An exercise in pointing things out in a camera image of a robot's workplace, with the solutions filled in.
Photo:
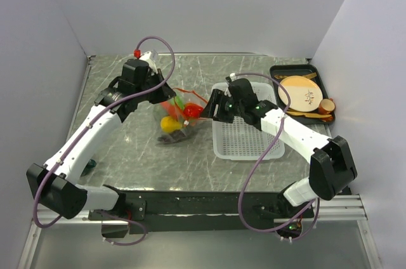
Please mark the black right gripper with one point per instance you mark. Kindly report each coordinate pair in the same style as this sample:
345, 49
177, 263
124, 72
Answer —
216, 98

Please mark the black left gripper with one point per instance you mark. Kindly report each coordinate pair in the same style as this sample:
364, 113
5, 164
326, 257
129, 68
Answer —
165, 93

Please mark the green bitter gourd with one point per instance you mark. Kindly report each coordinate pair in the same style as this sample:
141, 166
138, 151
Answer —
178, 103

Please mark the clear zip top bag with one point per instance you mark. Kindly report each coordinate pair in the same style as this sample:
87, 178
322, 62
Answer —
178, 118

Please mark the orange carrot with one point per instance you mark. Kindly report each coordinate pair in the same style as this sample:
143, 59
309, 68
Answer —
170, 108

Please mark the dark purple grape bunch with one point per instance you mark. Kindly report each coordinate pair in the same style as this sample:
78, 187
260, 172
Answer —
170, 138

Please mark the yellow bell pepper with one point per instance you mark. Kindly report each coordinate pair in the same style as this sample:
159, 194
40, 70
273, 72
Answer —
170, 125

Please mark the green netted melon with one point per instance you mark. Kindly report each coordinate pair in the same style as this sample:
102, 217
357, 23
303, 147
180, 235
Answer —
158, 113

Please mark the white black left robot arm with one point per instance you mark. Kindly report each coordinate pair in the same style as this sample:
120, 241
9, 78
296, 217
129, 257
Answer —
55, 183

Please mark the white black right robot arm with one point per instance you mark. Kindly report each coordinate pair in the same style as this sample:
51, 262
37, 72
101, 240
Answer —
332, 167

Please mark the white plastic perforated basket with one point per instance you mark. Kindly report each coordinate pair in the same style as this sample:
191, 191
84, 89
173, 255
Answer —
241, 142

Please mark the gold spoon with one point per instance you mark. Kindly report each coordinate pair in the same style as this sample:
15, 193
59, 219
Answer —
280, 77

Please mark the black rectangular tray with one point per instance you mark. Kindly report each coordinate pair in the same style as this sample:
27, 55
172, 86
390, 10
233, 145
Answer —
301, 70

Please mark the peach and cream plate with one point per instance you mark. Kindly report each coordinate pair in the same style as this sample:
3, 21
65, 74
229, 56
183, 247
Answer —
305, 94

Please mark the dark green ceramic mug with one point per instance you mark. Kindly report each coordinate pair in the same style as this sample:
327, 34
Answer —
89, 167

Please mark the gold knife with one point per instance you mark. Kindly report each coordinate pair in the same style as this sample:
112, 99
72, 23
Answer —
310, 76

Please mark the brown ceramic cup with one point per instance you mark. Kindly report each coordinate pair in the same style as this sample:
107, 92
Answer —
326, 106

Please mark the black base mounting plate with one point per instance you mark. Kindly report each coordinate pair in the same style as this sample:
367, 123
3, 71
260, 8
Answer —
171, 211

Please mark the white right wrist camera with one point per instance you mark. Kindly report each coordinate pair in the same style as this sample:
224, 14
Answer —
232, 77

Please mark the aluminium frame rail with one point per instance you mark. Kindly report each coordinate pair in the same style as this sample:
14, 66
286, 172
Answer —
340, 208

